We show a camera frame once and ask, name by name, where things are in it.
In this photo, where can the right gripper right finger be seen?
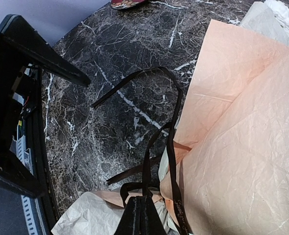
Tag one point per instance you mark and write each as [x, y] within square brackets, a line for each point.
[150, 223]

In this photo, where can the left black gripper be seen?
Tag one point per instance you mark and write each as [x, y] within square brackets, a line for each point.
[22, 47]

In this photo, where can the white slotted cable duct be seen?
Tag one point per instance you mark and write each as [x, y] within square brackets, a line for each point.
[19, 145]

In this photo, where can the peach wrapping paper sheet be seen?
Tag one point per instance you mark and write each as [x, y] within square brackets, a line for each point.
[231, 59]

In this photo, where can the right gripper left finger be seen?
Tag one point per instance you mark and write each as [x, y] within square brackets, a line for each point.
[130, 220]

